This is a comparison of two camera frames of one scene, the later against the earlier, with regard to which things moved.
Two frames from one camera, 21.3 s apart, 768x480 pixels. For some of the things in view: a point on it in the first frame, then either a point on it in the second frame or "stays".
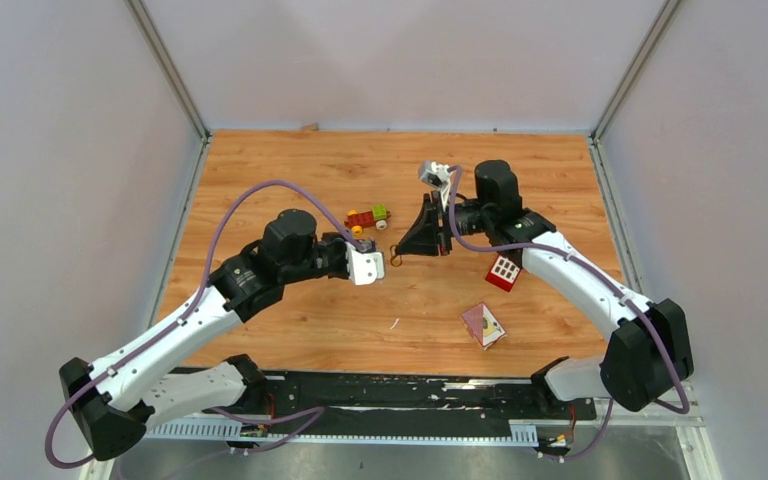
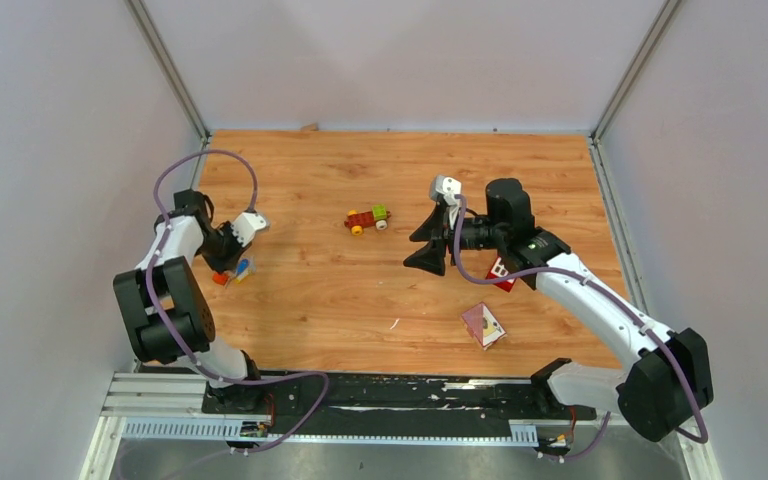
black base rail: x=344 y=404 stays
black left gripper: x=341 y=242 to x=222 y=266
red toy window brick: x=503 y=273 stays
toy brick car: x=377 y=217 stays
